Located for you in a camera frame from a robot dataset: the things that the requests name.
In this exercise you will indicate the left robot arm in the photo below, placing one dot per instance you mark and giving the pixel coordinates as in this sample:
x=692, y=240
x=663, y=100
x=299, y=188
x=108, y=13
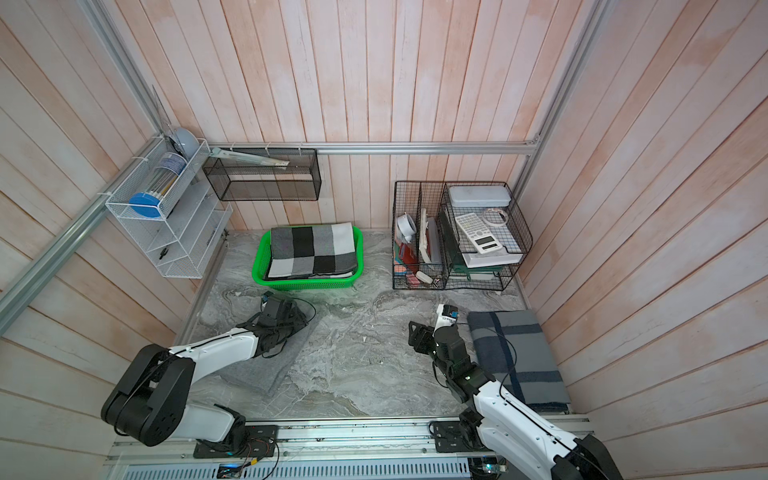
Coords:
x=150, y=402

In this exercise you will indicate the white notebook under calculator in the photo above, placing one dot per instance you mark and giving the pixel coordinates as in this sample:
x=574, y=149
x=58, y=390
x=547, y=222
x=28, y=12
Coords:
x=495, y=258

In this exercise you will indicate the white tape roll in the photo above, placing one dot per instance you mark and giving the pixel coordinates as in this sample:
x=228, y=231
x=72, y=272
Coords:
x=406, y=227

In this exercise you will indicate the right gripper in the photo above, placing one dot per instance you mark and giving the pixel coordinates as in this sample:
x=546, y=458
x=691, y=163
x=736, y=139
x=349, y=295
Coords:
x=424, y=334

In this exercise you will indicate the black mesh wall basket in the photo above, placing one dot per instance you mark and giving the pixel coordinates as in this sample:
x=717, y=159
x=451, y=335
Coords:
x=300, y=181

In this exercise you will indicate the aluminium front rail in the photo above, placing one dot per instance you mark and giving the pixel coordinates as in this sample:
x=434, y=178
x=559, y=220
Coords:
x=305, y=440

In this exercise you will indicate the ruler in mesh basket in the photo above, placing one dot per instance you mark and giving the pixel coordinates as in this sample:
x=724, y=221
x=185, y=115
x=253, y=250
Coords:
x=235, y=158

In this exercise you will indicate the black white checkered scarf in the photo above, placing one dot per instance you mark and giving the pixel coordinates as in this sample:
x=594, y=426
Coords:
x=308, y=252

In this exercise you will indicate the grey navy striped scarf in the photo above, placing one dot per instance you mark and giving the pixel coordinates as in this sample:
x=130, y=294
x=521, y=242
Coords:
x=512, y=347

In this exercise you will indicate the black wire desk organizer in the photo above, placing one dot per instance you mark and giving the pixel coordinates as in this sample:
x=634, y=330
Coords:
x=433, y=260

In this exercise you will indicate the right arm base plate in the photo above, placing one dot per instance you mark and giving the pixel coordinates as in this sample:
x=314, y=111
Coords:
x=456, y=437

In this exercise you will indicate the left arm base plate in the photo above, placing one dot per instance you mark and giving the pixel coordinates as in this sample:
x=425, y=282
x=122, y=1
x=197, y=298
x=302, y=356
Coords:
x=253, y=441

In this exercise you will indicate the green plastic basket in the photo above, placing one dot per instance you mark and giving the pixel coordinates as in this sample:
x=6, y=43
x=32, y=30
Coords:
x=262, y=259

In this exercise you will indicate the white pencil case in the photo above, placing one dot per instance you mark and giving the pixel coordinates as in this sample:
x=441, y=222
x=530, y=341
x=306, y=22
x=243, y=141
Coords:
x=479, y=196

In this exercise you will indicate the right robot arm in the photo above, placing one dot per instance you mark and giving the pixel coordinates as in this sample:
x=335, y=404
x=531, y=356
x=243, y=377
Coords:
x=498, y=421

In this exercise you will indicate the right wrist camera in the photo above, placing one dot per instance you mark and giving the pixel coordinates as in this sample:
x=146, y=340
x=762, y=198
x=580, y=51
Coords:
x=447, y=316

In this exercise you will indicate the clear tube blue cap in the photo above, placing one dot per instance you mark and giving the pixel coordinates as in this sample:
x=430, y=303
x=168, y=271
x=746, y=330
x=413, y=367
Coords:
x=146, y=201

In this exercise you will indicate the white wire wall shelf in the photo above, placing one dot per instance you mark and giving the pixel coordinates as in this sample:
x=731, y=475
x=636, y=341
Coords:
x=181, y=242

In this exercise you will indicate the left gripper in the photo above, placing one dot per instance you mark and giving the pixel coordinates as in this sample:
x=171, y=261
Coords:
x=300, y=320

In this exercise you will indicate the white calculator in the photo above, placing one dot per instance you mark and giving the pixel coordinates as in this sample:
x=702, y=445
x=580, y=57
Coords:
x=478, y=233

